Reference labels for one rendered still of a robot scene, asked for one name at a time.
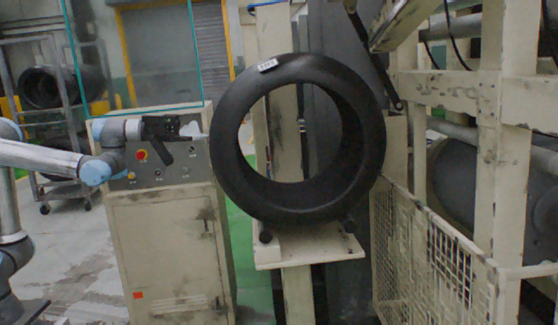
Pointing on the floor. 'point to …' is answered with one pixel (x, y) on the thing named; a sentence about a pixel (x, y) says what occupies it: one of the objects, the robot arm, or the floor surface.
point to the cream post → (285, 147)
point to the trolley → (64, 90)
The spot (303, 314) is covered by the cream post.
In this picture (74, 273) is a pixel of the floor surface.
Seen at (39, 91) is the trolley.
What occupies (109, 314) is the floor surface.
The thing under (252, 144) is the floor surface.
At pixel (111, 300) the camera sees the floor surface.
